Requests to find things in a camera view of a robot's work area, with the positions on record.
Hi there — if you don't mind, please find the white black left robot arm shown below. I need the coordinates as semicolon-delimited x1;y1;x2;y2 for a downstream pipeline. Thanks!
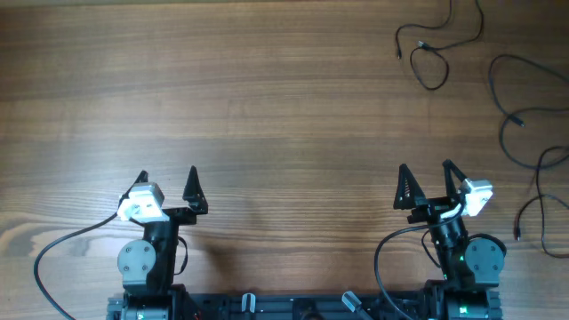
106;167;208;320

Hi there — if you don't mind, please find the thin black cable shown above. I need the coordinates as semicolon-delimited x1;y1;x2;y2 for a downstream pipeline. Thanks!
487;53;569;260
514;193;569;244
394;0;485;92

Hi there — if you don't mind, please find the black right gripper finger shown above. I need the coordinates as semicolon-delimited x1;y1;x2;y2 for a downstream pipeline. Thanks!
393;164;428;210
443;159;467;198

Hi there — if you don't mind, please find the black left camera cable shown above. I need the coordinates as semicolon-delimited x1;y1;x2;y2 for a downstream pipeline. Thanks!
33;212;120;320

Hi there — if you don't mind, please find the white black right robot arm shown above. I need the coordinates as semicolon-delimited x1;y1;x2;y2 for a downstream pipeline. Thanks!
393;160;507;320

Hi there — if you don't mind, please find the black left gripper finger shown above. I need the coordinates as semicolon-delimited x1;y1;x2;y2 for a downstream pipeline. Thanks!
118;170;148;205
182;165;208;214

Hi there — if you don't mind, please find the black camera cable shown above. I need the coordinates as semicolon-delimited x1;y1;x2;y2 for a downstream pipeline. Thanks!
33;212;120;320
373;199;468;320

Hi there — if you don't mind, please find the black right camera cable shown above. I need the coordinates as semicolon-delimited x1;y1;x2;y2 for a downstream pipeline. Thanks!
373;199;468;320

